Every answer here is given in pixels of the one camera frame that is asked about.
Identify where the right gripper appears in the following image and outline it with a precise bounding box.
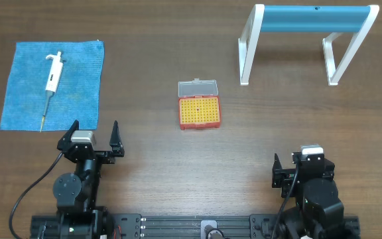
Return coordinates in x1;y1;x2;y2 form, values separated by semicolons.
271;151;336;199

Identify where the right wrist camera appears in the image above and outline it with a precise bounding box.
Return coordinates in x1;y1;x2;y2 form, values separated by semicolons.
300;144;325;157

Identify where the red and yellow tip box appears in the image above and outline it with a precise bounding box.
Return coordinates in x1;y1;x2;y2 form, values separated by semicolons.
177;78;222;131

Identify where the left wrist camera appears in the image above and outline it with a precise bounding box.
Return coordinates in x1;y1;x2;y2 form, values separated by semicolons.
70;130;97;147

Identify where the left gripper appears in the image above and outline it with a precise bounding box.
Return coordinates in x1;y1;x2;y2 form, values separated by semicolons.
57;119;125;165

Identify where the mounting rail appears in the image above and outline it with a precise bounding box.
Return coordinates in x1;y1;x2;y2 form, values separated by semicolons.
30;213;361;239

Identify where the white pipette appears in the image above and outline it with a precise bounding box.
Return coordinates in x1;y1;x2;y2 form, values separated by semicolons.
39;50;66;133

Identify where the white and blue stand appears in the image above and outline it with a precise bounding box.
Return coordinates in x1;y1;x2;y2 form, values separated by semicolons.
237;3;380;86

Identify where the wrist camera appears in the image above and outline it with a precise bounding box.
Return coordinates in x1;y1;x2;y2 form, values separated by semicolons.
300;144;325;157
70;130;97;147

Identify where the blue cloth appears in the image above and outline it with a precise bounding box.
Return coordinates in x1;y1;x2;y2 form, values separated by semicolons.
0;40;105;132

